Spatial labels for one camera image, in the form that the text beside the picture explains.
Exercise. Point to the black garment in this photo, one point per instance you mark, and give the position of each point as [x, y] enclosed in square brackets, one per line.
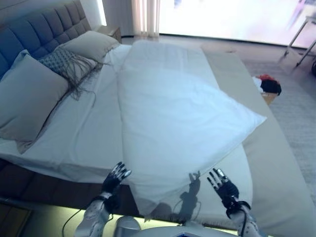
[271, 87]

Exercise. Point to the metal rolling rack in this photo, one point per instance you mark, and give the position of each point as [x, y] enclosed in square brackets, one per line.
[304, 44]

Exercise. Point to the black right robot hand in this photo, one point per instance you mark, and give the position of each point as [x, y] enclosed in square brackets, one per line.
[228, 192]

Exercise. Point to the sheer beige curtain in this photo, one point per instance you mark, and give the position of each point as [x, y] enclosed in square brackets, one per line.
[145, 14]

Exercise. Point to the white bed sheet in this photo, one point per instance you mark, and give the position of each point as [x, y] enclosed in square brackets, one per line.
[86, 133]

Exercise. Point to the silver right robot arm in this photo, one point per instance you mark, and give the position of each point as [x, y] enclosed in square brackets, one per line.
[249, 224]

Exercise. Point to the white duvet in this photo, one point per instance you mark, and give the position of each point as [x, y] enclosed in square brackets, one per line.
[172, 111]

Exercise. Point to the wooden nightstand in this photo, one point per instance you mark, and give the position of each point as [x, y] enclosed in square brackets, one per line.
[111, 33]

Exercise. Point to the striped grey rug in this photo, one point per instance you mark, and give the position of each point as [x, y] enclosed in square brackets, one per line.
[301, 118]

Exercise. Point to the large beige pillow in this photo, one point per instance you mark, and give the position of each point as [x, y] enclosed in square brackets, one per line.
[91, 44]
[29, 98]

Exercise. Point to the brown tufted headboard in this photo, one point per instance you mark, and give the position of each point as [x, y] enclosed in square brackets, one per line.
[44, 27]

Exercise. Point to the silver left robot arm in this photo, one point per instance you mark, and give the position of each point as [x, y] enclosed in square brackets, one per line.
[95, 217]

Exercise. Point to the white garment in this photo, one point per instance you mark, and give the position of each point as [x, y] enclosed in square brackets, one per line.
[256, 84]

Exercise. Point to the red garment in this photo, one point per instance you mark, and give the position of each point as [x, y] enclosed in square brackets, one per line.
[266, 77]

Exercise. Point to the woven fringed cushion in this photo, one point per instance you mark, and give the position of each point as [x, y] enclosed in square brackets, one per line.
[59, 64]

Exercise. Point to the brown upholstered bed frame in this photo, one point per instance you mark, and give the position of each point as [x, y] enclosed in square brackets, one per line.
[61, 190]

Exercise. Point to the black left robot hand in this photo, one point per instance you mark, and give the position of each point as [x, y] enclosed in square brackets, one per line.
[112, 184]

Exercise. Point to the wooden laundry box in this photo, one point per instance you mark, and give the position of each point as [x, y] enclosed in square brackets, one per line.
[269, 98]

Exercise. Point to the beige bed blanket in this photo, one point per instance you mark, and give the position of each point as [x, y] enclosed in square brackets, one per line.
[271, 172]

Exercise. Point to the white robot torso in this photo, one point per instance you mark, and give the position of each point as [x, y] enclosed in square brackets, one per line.
[158, 229]

